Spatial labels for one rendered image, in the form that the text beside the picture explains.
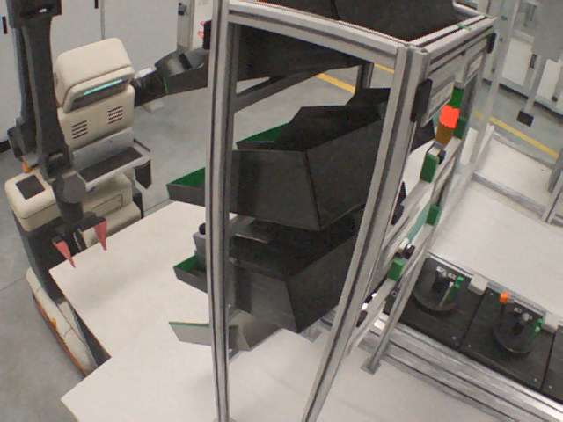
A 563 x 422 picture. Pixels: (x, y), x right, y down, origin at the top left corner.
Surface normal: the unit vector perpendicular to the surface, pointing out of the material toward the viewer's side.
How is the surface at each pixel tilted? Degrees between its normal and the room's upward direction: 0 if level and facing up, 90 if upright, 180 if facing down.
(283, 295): 90
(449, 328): 0
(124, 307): 0
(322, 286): 65
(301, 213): 90
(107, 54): 42
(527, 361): 0
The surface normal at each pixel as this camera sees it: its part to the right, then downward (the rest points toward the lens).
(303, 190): -0.71, 0.39
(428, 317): 0.09, -0.78
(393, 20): 0.67, 0.12
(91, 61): 0.56, -0.25
